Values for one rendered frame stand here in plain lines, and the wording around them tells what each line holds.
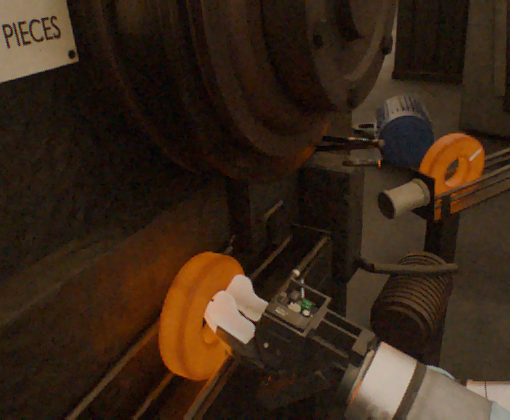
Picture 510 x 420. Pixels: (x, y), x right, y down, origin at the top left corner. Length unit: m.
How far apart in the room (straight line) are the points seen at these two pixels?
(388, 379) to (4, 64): 0.46
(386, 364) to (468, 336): 1.27
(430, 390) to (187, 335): 0.26
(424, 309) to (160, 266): 0.57
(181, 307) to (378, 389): 0.22
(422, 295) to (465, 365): 0.68
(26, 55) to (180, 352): 0.34
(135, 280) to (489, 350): 1.35
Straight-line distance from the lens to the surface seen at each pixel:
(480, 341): 1.81
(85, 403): 0.61
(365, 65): 0.65
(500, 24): 3.33
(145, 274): 0.62
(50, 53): 0.54
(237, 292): 0.63
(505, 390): 0.74
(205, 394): 0.63
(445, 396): 0.56
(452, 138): 1.12
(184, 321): 0.59
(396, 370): 0.56
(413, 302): 1.04
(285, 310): 0.56
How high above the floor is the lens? 1.15
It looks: 27 degrees down
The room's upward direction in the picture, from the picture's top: 4 degrees counter-clockwise
